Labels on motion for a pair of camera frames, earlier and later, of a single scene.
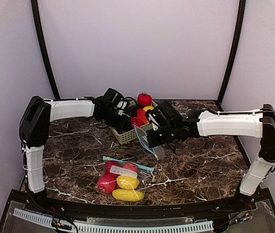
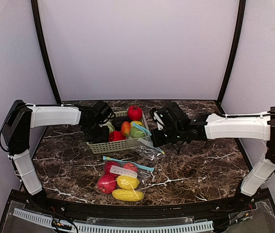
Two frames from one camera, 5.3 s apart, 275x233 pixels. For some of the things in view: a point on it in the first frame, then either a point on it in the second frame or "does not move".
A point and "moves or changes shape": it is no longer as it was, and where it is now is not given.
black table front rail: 235,203 does not move
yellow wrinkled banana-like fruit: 128,195 does not move
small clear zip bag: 158,151 moves or changes shape
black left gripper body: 126,123 -> 99,135
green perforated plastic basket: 123,137 moves or changes shape
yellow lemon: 127,182 does not move
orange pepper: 142,116 moves or changes shape
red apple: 106,184 does not move
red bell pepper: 137,121 -> 116,136
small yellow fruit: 147,108 -> 136,122
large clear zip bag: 122,180 does not move
